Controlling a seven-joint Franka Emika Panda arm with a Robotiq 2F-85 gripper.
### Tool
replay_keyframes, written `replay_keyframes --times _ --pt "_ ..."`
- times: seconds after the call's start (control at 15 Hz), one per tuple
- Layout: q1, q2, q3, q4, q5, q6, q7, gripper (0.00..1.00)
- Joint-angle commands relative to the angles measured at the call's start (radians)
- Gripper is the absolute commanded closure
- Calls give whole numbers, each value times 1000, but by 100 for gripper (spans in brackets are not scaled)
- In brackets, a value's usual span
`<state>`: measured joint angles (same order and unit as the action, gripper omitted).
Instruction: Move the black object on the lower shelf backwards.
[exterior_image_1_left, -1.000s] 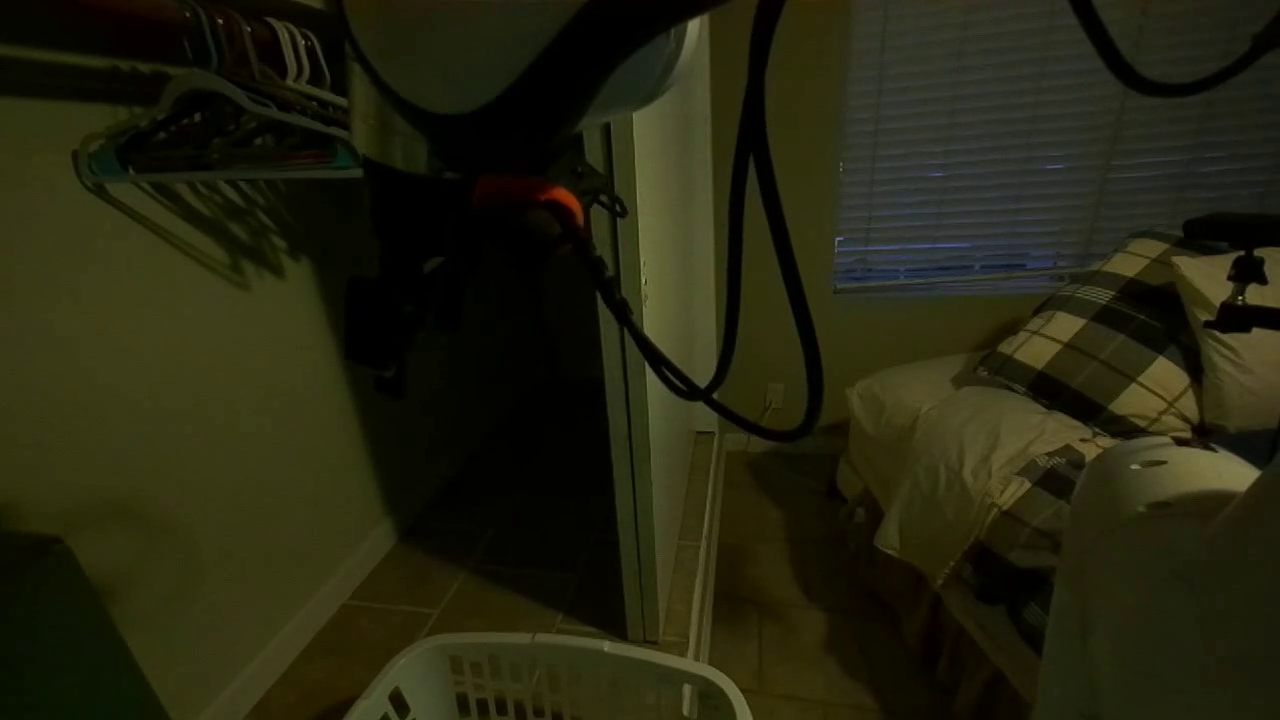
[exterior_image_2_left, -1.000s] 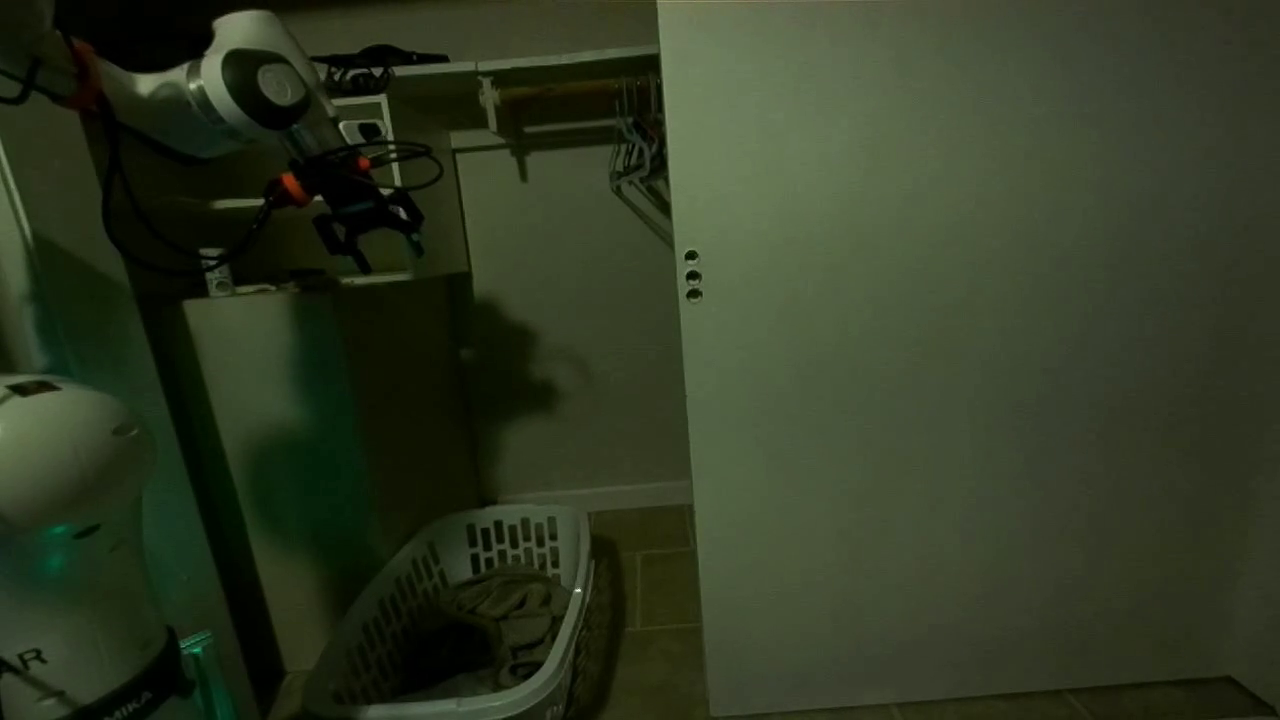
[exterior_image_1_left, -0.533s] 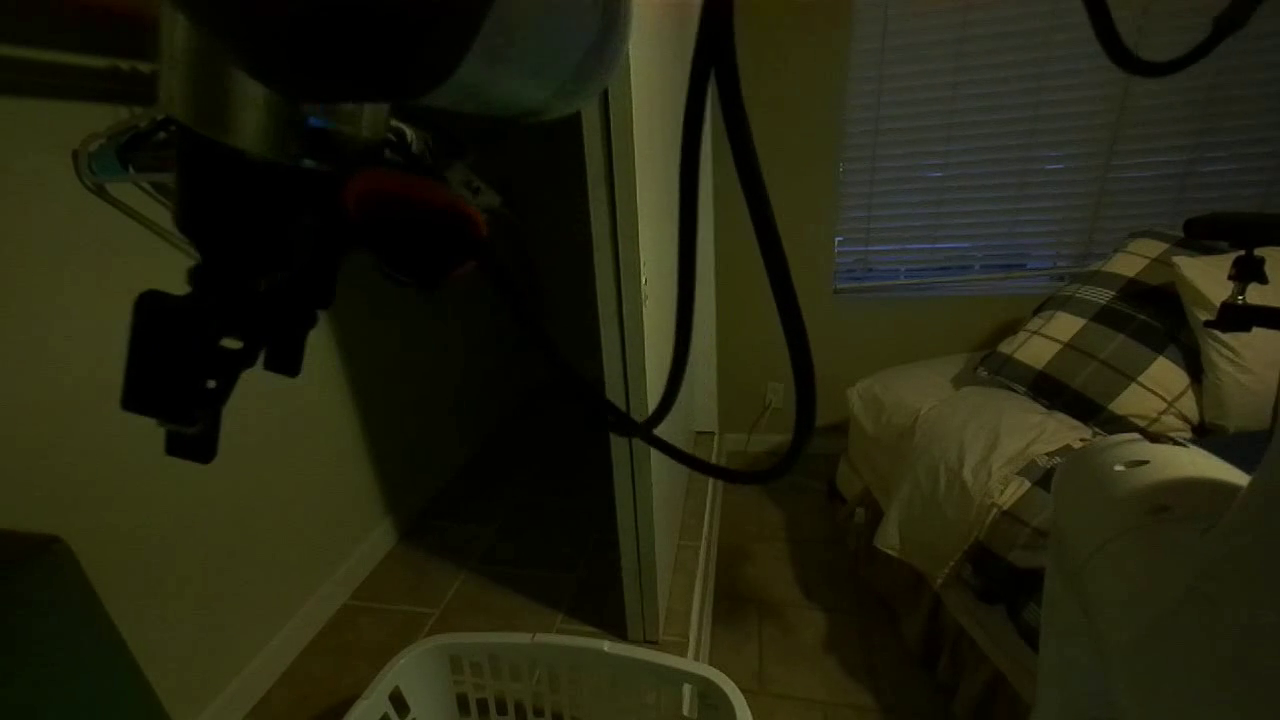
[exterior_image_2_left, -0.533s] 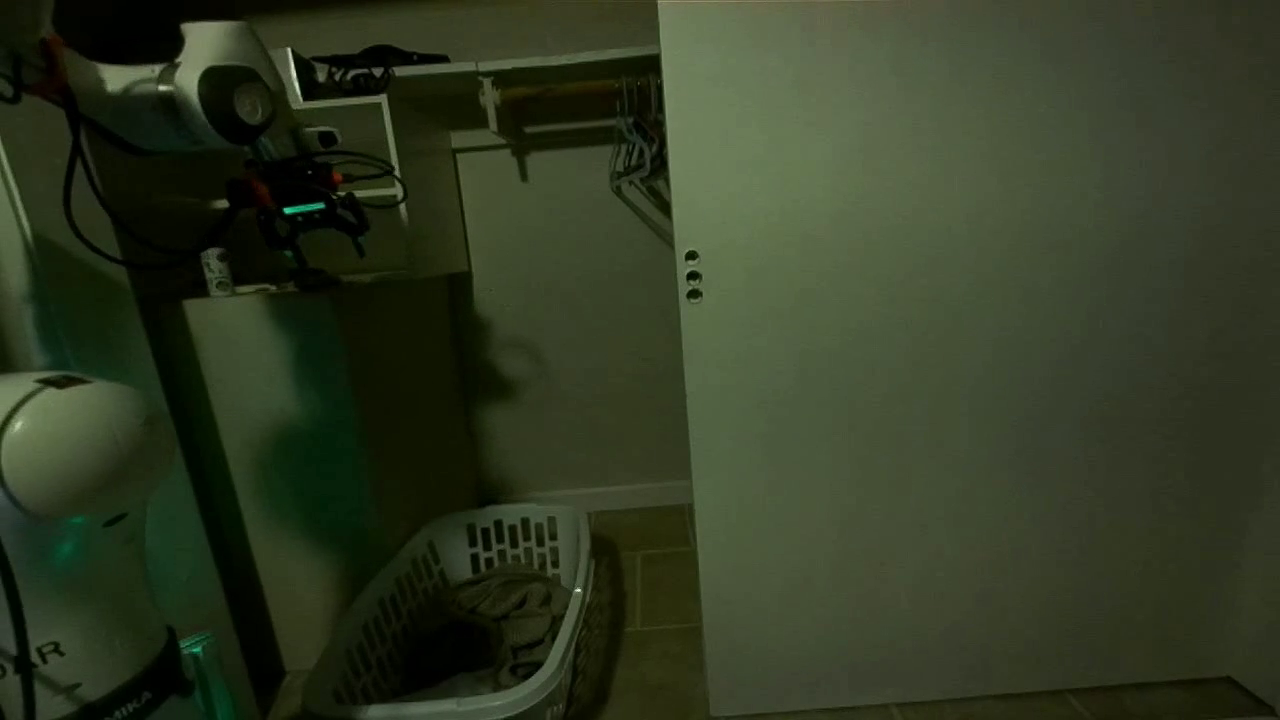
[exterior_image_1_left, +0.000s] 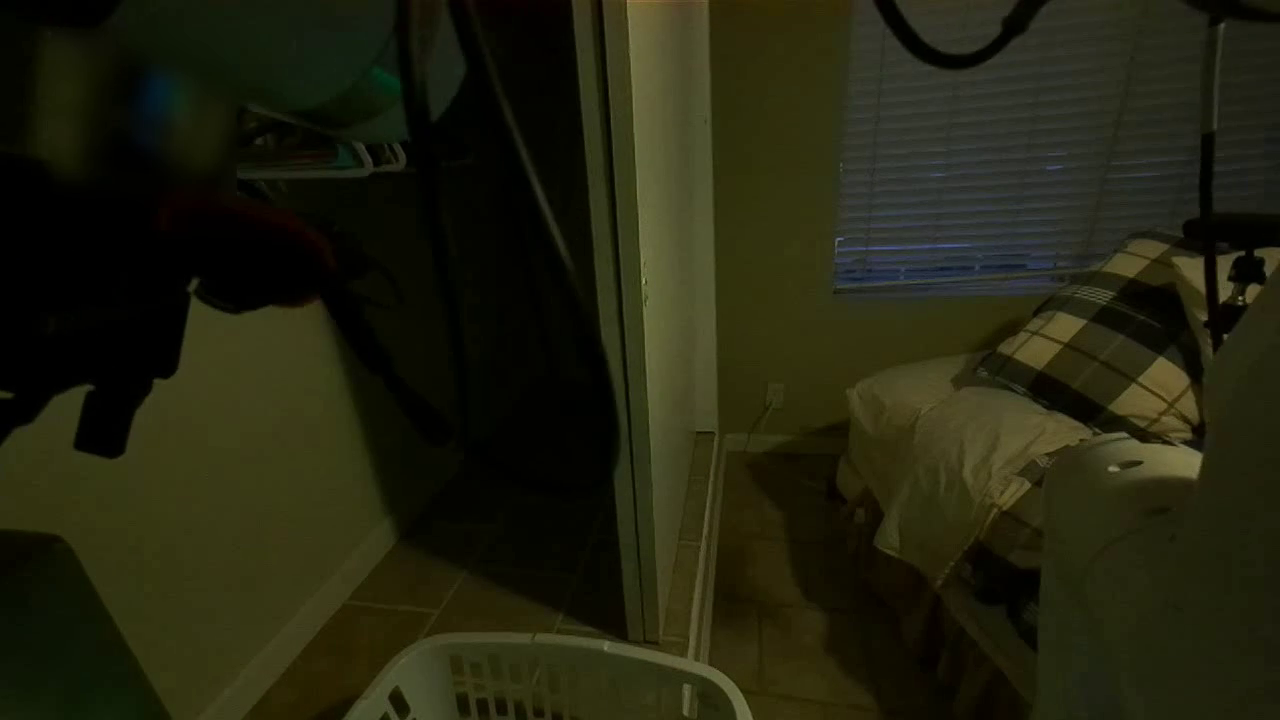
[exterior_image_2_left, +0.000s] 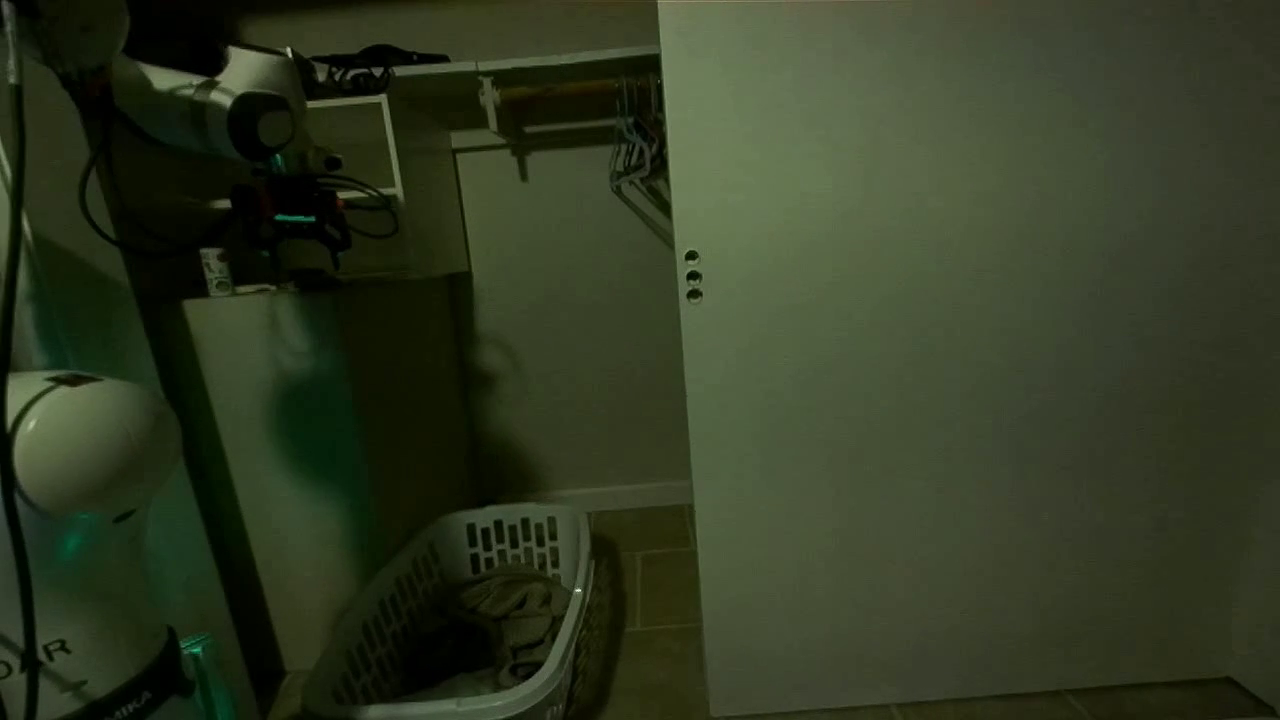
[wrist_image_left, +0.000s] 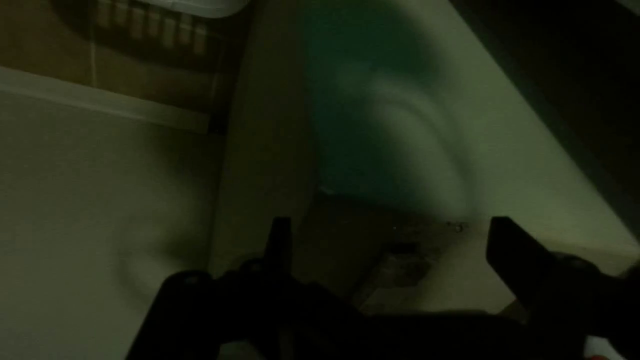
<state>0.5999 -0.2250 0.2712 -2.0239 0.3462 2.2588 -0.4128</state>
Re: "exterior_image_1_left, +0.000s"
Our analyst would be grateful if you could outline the white door frame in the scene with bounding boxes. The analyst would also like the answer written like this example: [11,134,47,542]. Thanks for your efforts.
[566,0,724,661]

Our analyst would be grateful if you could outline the black cable loop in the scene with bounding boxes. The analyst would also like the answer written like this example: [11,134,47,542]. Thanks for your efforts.
[866,0,1050,75]

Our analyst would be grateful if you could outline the bed with white sheet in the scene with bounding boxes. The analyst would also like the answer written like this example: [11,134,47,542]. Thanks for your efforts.
[832,349,1206,703]

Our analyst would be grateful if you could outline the black stand pole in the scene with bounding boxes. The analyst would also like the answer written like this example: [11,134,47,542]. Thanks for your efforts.
[1177,0,1280,352]

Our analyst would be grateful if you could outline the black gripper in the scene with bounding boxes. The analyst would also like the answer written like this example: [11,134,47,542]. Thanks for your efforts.
[0,160,199,462]

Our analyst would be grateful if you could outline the white plastic laundry basket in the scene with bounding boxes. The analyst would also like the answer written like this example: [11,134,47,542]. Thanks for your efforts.
[340,629,760,720]

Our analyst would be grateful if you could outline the window blinds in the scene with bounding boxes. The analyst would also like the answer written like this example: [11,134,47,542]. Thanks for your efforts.
[826,0,1280,300]

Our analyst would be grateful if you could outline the plaid pillow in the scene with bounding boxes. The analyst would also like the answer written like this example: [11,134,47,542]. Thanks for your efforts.
[954,231,1210,446]

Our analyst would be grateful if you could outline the large white rounded object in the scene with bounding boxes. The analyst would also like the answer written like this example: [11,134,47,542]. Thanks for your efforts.
[1033,278,1280,720]

